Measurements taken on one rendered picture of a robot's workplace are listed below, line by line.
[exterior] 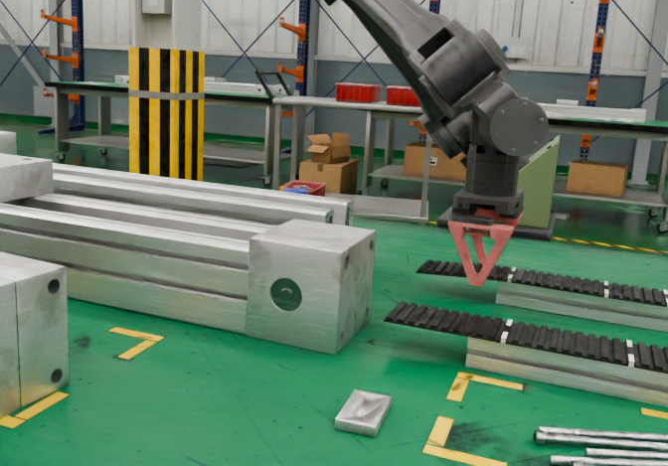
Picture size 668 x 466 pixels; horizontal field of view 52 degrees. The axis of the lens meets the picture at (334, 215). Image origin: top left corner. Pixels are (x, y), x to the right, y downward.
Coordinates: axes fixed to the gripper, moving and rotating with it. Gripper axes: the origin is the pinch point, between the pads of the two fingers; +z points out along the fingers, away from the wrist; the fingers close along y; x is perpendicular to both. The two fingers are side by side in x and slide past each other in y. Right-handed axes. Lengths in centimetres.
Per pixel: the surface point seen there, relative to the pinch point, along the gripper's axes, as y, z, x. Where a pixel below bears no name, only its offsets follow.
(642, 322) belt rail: 2.0, 2.5, 17.4
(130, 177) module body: -2, -5, -51
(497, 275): 1.6, 0.0, 2.0
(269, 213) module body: 5.0, -4.4, -25.0
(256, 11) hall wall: -744, -95, -418
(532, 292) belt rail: 2.0, 1.2, 6.0
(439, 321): 20.1, -0.2, -0.6
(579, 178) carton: -478, 47, 4
